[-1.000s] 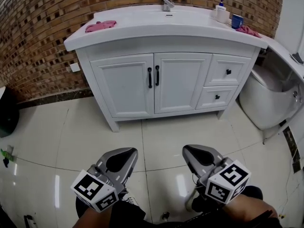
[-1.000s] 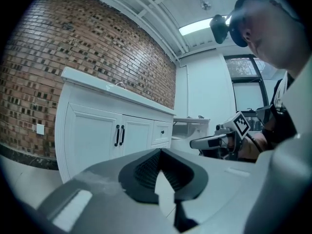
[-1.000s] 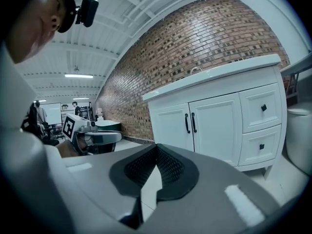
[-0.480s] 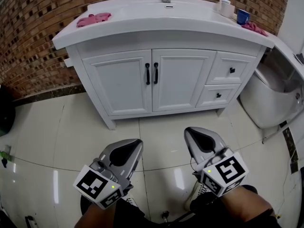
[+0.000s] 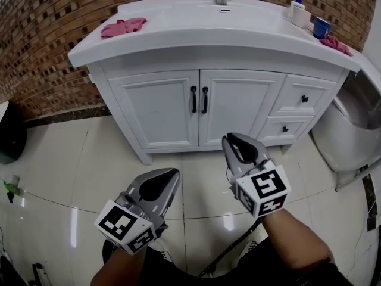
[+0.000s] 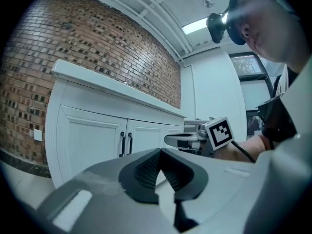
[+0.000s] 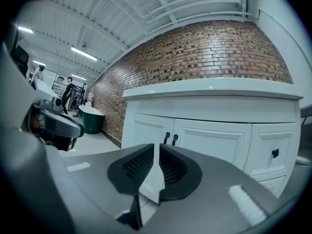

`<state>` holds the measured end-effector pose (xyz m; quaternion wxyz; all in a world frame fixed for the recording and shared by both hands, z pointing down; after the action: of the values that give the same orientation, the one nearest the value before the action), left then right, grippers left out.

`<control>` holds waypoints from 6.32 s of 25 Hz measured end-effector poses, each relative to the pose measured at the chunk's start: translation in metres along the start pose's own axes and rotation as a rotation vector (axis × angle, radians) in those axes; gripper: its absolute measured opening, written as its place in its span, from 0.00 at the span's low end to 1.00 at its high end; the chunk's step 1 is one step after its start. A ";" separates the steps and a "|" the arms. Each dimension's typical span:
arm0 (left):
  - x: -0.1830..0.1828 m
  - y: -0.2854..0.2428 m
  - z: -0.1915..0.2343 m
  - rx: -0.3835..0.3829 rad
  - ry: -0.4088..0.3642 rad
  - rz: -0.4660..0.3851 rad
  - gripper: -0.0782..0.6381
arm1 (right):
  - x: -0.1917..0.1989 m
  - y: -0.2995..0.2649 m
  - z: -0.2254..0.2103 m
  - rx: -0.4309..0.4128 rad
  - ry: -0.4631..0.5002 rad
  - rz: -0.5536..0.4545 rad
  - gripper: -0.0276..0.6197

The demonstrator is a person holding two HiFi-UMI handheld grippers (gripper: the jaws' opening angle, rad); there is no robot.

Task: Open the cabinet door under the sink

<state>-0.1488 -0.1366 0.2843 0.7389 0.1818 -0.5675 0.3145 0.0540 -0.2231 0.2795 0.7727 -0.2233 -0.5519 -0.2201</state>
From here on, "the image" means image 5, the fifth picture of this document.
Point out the small pink cloth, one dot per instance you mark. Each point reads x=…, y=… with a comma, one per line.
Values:
x=334, y=43

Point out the person's black shorts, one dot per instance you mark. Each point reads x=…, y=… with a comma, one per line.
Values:
x=268, y=273

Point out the white vanity cabinet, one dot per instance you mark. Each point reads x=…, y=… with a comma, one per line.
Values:
x=104, y=100

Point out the person's white shoe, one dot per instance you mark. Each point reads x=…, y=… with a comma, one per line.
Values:
x=162, y=249
x=248, y=247

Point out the black drawer knob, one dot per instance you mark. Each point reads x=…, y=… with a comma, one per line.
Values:
x=285, y=130
x=304, y=99

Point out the large white cabinet drawer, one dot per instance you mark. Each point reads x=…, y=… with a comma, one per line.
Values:
x=315, y=88

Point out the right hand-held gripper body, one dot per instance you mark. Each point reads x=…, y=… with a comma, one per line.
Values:
x=263, y=189

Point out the person's right white shoe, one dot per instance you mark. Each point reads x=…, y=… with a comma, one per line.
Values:
x=248, y=247

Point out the dark round bin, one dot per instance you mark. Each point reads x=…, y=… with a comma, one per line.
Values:
x=12, y=136

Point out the large pink cloth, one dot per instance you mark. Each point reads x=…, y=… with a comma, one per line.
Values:
x=119, y=28

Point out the white ceramic sink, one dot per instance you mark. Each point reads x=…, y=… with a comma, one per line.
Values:
x=193, y=37

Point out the white cup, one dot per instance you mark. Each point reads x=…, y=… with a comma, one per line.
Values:
x=302, y=18

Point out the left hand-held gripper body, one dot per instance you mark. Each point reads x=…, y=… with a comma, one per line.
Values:
x=125, y=223

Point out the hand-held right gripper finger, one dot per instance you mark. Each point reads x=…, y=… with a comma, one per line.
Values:
x=259, y=149
x=232, y=161

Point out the person's left white shoe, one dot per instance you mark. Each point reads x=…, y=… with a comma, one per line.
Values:
x=162, y=249

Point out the small white cabinet drawer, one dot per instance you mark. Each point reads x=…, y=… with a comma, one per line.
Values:
x=300, y=124

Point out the green bottle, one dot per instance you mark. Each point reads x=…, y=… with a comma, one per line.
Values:
x=12, y=188

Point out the white blue-pump soap bottle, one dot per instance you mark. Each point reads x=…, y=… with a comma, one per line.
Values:
x=297, y=4

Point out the blue cup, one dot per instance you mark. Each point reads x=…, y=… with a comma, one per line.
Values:
x=321, y=28

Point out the person's right forearm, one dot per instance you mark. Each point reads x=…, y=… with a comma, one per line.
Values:
x=293, y=240

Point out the person's left forearm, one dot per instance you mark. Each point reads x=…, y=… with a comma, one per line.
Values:
x=119, y=267

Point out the white cabinet door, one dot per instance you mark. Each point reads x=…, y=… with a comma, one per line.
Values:
x=157, y=112
x=238, y=109

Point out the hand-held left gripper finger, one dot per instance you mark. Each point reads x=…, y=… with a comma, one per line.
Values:
x=140, y=183
x=172, y=200

